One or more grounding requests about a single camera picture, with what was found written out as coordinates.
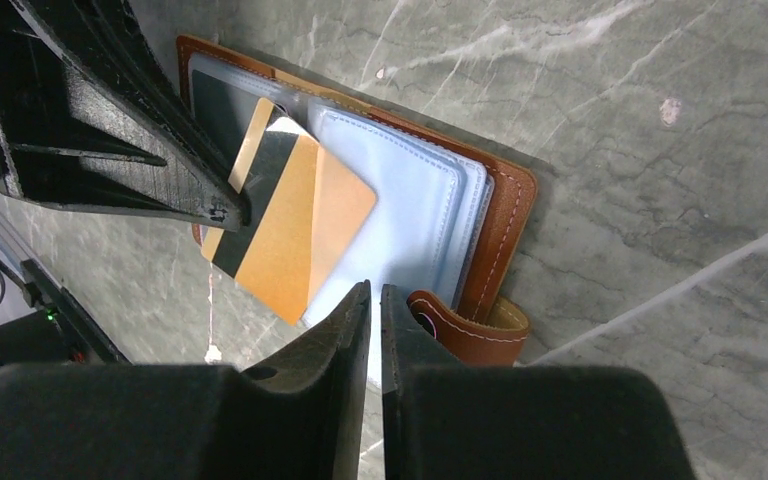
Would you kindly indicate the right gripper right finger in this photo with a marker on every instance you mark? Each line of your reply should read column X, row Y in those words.
column 447, row 420

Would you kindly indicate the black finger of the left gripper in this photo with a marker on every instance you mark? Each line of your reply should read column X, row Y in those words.
column 90, row 123

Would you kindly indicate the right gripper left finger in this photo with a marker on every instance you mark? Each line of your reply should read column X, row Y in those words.
column 297, row 414

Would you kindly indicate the black credit card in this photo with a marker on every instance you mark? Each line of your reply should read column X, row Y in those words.
column 224, row 111

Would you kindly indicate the brown leather card holder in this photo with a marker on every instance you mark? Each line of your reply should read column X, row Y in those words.
column 485, row 329

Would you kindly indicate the gold credit card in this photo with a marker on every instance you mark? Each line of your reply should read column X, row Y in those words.
column 307, row 207

